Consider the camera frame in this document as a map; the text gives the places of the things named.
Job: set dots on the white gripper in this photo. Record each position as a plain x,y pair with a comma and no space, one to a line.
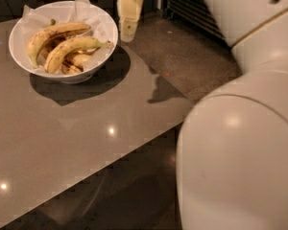
130,8

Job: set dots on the small lower yellow banana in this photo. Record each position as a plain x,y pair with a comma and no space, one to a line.
77,59

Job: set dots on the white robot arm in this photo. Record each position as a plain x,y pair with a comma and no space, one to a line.
232,153

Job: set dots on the bottom brown spotted banana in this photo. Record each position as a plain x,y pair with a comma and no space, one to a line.
70,69

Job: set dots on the white paper bowl liner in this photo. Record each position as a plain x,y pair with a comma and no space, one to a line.
64,41

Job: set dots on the white ceramic bowl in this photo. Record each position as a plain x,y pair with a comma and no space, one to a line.
102,25

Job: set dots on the upper left spotted banana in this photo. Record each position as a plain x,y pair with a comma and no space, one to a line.
40,39

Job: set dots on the yellow spotted banana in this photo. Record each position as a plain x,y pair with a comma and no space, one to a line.
79,44

